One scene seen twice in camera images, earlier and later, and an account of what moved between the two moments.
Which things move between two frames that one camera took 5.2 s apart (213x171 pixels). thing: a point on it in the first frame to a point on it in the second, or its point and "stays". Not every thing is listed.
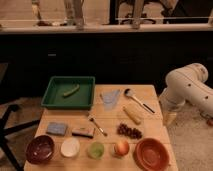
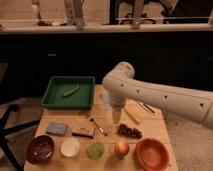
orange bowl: x=151 y=154 stays
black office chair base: x=4 y=130 stays
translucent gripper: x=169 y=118 to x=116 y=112
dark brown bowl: x=39 y=149 stays
